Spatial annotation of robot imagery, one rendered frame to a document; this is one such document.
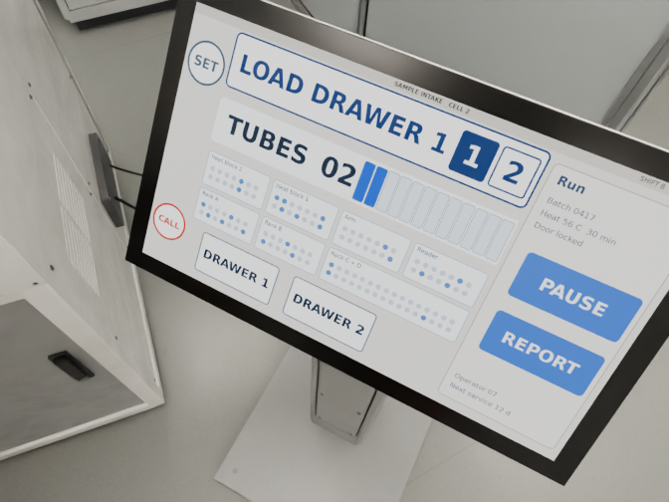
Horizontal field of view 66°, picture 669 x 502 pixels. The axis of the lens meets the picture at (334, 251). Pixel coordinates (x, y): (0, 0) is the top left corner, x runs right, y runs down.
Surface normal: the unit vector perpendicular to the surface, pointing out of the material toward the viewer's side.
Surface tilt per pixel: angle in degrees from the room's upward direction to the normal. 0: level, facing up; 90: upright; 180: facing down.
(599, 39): 90
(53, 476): 0
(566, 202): 50
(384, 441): 5
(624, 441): 0
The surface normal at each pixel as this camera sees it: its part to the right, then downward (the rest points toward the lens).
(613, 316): -0.32, 0.26
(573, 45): -0.88, 0.39
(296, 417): 0.04, -0.50
